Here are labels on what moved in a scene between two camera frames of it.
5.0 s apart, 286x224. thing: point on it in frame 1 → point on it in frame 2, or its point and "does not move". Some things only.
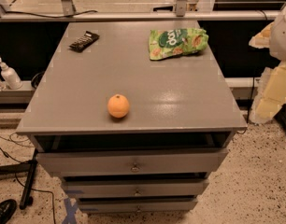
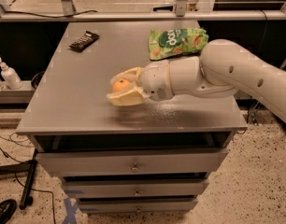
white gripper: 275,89 → 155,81
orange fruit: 118,105 → 120,85
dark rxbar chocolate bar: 79,45 does not move
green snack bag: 177,42 does not move
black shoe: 4,211 does not move
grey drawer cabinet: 133,116 does not move
